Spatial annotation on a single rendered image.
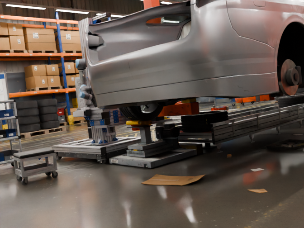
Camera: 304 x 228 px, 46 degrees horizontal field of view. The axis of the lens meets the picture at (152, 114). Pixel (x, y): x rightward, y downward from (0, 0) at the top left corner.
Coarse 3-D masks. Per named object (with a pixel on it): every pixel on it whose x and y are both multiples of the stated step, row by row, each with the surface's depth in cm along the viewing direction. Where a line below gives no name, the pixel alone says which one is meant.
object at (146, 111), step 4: (152, 104) 472; (156, 104) 466; (136, 108) 437; (140, 108) 466; (148, 108) 473; (152, 108) 466; (156, 108) 460; (140, 112) 441; (144, 112) 467; (148, 112) 459; (152, 112) 455
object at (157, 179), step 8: (160, 176) 358; (168, 176) 355; (176, 176) 352; (184, 176) 348; (192, 176) 343; (200, 176) 332; (152, 184) 333; (160, 184) 330; (168, 184) 326; (176, 184) 321; (184, 184) 319
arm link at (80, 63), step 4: (76, 60) 463; (80, 60) 463; (84, 60) 463; (76, 64) 462; (80, 64) 462; (84, 64) 463; (80, 68) 465; (84, 68) 467; (80, 72) 470; (84, 72) 471; (80, 76) 474; (84, 76) 474; (80, 80) 477; (84, 80) 476; (84, 84) 478; (80, 88) 483; (88, 92) 484
